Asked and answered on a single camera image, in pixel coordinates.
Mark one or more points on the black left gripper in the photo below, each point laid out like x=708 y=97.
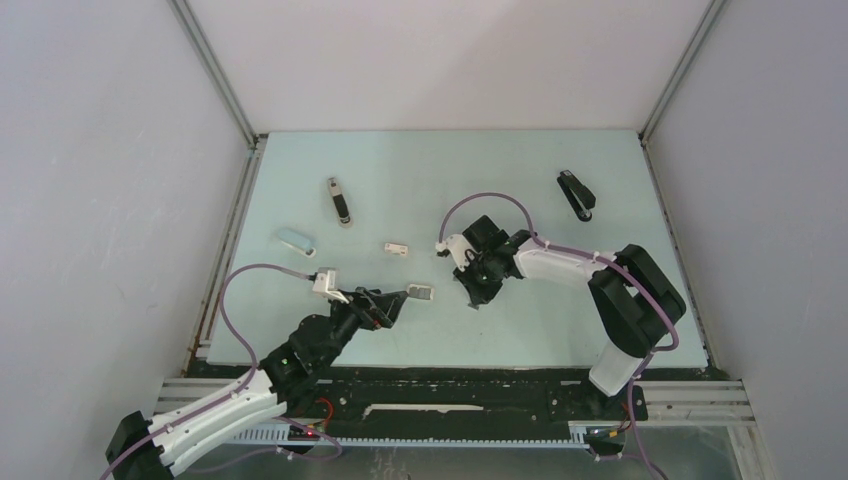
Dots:
x=391 y=302

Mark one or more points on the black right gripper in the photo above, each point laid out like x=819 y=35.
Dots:
x=479 y=295

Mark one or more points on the staple box tray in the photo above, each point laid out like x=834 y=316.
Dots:
x=420 y=292

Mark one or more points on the white staple box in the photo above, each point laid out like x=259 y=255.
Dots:
x=396 y=249

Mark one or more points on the beige and black large stapler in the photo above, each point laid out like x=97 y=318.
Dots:
x=339 y=203

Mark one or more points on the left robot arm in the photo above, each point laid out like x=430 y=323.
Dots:
x=167 y=445

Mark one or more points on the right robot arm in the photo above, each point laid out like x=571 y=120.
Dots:
x=636 y=302

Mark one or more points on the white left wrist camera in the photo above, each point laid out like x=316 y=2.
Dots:
x=324 y=285

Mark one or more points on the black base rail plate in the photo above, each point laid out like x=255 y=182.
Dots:
x=462 y=404

